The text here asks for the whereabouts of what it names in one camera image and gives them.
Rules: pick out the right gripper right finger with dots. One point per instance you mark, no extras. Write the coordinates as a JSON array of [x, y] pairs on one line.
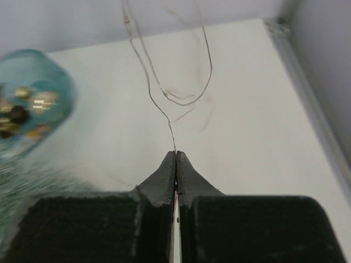
[[215, 227]]

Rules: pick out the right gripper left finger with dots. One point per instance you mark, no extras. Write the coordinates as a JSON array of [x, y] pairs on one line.
[[132, 226]]

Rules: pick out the small frosted christmas tree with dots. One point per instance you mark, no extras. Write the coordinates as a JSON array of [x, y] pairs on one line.
[[23, 178]]

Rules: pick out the gold mirror ball ornament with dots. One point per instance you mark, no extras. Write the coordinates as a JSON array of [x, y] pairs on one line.
[[42, 101]]

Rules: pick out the dark brown ball ornament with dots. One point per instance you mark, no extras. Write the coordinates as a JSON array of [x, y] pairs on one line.
[[19, 115]]

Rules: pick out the teal plastic bin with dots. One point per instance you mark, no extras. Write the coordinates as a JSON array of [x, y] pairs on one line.
[[24, 73]]

